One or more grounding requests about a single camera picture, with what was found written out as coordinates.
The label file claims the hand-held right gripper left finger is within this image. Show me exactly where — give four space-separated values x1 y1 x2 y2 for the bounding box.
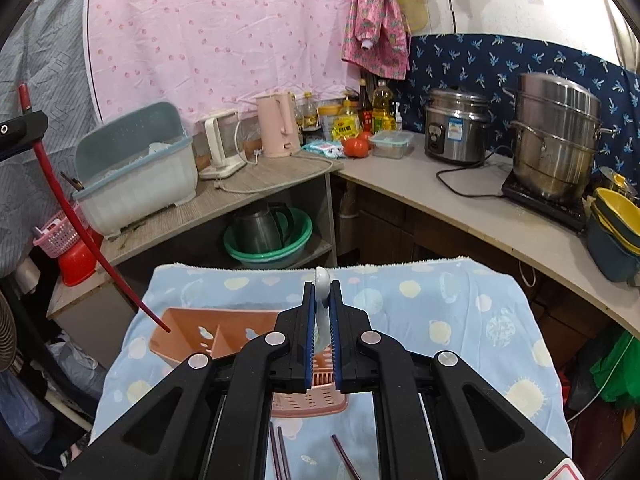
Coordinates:
60 282 318 480

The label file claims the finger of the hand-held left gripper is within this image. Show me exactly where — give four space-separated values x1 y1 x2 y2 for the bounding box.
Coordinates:
0 111 49 162

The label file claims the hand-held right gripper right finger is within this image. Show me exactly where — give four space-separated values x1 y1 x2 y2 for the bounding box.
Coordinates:
328 280 574 480

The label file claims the white ceramic spoon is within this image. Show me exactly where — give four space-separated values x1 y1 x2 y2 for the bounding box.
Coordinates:
312 266 333 356

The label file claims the dark brown chopstick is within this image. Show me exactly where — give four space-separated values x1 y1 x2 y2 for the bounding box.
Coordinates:
277 426 292 480
270 422 281 480

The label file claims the pink plastic utensil holder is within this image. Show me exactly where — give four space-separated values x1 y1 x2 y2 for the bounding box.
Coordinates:
148 306 348 417

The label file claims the grey striped cloth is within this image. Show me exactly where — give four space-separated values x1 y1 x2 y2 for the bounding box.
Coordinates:
0 0 108 281

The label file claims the green plastic basin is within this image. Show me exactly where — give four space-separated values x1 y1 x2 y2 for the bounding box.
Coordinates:
223 208 313 270

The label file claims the light blue printed towel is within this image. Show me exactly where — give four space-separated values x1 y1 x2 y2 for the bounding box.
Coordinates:
91 259 574 480

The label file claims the pink plastic basket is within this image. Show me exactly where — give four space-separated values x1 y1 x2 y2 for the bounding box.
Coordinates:
32 205 88 259

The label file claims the dark red chopstick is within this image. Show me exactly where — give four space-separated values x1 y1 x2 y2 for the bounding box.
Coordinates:
331 434 359 480

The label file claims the black steel kettle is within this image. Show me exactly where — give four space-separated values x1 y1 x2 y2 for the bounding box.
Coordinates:
231 202 295 256

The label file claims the blue-grey dish drainer box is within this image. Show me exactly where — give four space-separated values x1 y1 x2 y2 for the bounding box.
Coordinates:
74 101 199 239

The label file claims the red plastic basin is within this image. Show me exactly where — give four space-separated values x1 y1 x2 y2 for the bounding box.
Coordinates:
58 232 104 287

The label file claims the white paper roll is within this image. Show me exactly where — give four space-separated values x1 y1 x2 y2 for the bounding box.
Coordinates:
15 262 41 293

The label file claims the wooden shelf cabinet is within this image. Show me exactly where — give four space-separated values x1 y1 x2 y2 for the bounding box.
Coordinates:
46 152 346 361

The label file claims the wet wipes packet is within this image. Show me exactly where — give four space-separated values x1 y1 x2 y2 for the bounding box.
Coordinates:
301 140 345 157

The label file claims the white glass kettle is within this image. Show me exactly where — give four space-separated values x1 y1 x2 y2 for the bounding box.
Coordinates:
198 109 247 181

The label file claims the electric fan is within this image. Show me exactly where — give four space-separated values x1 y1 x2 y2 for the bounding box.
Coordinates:
0 290 21 373

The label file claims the clear food container green lid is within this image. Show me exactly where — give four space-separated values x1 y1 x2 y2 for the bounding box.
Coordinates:
370 130 415 160

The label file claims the yellow packet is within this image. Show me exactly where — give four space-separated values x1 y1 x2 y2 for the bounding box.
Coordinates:
334 114 361 142

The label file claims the pink electric kettle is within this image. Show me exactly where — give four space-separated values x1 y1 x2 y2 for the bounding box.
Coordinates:
256 91 302 158

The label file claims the pink dotted curtain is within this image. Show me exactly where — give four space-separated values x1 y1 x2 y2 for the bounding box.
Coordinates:
85 0 363 126

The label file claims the small oil bottle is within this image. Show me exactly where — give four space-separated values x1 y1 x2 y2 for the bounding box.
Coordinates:
300 92 321 131

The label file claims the dark soy sauce bottle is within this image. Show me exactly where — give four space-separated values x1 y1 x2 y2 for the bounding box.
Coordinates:
358 79 373 133

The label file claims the large cooking oil bottle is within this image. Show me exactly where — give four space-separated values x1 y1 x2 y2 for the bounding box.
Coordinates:
372 80 397 133

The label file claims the grey plastic bag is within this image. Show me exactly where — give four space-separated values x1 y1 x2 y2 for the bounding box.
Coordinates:
47 340 108 401

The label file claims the steel rice cooker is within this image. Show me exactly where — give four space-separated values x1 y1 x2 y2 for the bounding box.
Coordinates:
425 87 492 166

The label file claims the black induction cooker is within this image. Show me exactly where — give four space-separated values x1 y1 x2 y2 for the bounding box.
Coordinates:
501 170 591 233

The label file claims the green bag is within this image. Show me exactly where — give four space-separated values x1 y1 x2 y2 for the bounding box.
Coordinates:
590 330 640 406

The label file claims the steel steamer pot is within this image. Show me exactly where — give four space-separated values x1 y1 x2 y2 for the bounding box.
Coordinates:
502 67 618 204

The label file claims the navy printed cloth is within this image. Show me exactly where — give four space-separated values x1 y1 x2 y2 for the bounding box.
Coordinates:
395 34 640 196

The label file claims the yellow bowl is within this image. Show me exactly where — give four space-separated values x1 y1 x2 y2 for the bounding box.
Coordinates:
592 187 640 256

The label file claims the pink floral smock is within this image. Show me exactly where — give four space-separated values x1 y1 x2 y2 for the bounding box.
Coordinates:
341 0 411 81

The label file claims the small metal pot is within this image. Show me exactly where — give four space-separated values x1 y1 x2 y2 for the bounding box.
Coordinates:
600 167 638 201

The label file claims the hanging cutting board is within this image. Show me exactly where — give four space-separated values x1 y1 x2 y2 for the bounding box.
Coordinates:
392 0 431 33

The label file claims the white kettle cable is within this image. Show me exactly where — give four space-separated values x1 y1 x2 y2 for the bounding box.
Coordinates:
215 150 333 193

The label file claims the black power cable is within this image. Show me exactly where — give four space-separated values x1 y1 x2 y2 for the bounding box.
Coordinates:
436 147 516 196

